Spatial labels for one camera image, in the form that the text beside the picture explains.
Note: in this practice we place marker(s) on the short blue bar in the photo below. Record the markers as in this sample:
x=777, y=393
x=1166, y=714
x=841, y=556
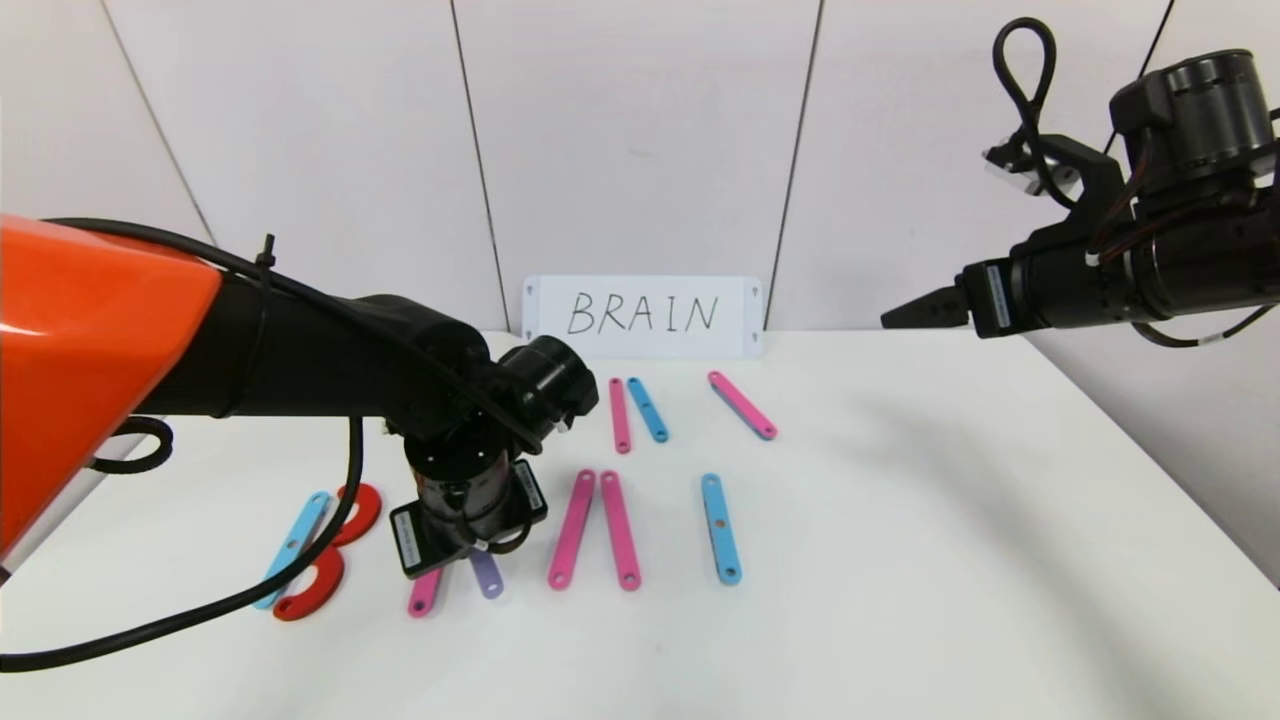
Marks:
x=647, y=408

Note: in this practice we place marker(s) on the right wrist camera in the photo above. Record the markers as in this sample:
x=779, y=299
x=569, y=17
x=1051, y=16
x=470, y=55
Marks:
x=1030, y=165

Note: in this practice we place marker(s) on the red C-shaped piece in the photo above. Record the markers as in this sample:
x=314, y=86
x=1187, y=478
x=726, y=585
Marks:
x=368, y=510
x=315, y=595

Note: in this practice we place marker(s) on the long blue bar orange underside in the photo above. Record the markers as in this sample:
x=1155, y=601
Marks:
x=290, y=550
x=720, y=545

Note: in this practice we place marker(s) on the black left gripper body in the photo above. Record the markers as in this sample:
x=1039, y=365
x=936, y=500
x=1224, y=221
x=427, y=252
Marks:
x=420, y=542

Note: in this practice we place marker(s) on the pink bar on blue bar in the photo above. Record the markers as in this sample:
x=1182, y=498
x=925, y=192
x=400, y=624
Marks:
x=742, y=405

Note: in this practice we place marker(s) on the long pink bar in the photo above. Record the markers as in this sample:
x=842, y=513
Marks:
x=620, y=415
x=620, y=530
x=572, y=528
x=423, y=592

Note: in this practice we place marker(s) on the white sign reading BRAIN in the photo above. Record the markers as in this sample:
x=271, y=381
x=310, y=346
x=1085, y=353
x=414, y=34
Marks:
x=600, y=340

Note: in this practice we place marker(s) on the orange and black left arm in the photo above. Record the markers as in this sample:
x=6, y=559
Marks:
x=250, y=350

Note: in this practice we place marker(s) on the short purple bar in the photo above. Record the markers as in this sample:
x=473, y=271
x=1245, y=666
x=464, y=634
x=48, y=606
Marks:
x=487, y=578

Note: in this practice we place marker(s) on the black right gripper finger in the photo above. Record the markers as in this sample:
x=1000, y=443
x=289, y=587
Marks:
x=935, y=315
x=945, y=293

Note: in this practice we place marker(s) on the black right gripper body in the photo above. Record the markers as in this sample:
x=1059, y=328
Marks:
x=991, y=295

